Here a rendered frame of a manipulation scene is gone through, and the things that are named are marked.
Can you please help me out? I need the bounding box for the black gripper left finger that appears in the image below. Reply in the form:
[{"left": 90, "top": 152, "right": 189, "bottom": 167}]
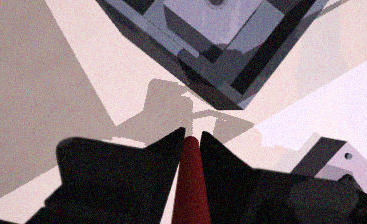
[{"left": 56, "top": 127, "right": 186, "bottom": 224}]

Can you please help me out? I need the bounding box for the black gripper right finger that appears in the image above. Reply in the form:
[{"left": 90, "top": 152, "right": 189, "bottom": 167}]
[{"left": 200, "top": 131, "right": 359, "bottom": 224}]

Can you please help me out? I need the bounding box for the dark red peg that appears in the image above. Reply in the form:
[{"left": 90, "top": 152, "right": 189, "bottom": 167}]
[{"left": 171, "top": 136, "right": 211, "bottom": 224}]

